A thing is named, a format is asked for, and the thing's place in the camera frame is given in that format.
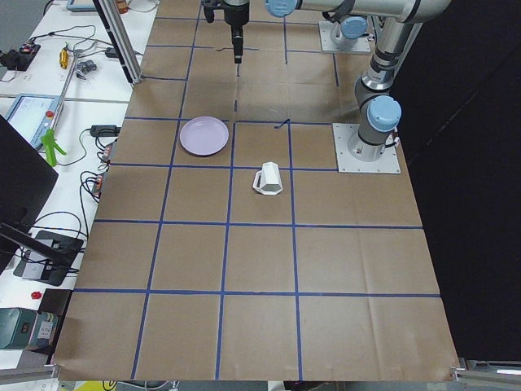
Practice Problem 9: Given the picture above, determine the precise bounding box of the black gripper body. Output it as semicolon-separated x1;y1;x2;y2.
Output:
202;0;249;27

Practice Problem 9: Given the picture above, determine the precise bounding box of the white faceted cup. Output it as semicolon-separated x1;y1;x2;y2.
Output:
252;162;283;196

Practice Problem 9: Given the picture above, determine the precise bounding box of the lavender round plate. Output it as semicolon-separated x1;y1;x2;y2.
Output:
180;116;229;156

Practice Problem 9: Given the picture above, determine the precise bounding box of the black power adapter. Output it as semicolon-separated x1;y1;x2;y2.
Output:
90;125;120;137

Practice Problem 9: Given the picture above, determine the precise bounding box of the brown paper table cover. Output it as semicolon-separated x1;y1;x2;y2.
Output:
55;1;457;381

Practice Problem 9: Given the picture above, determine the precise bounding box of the teach pendant tablet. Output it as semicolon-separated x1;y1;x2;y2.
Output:
6;94;59;150

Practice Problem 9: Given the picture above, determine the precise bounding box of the black monitor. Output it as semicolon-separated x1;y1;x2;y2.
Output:
1;118;58;270

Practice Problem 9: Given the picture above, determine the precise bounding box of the black monitor stand base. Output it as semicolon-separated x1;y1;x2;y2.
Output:
13;231;84;287

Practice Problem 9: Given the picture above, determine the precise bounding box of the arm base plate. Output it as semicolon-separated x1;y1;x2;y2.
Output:
332;123;401;174
318;21;371;55

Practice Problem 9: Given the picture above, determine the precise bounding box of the aluminium frame post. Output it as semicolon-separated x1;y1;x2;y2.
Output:
93;0;142;85

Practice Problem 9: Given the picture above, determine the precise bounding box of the yellow handled tool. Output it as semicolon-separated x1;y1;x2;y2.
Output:
59;48;69;69

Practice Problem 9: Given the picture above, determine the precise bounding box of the green handled reacher tool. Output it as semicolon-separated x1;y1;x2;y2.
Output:
41;50;80;167

